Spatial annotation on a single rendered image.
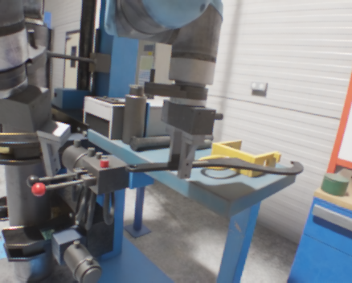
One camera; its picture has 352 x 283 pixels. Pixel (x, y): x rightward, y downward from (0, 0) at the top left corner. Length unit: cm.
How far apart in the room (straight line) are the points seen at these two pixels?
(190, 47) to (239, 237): 58
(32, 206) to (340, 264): 140
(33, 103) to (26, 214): 108
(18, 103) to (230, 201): 44
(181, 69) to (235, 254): 60
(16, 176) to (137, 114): 71
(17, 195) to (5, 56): 108
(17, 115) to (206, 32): 33
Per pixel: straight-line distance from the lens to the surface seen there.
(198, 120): 46
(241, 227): 80
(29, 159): 115
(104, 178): 80
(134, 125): 87
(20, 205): 141
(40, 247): 138
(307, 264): 129
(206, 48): 48
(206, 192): 61
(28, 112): 39
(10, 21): 36
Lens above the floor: 130
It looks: 14 degrees down
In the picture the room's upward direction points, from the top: 7 degrees clockwise
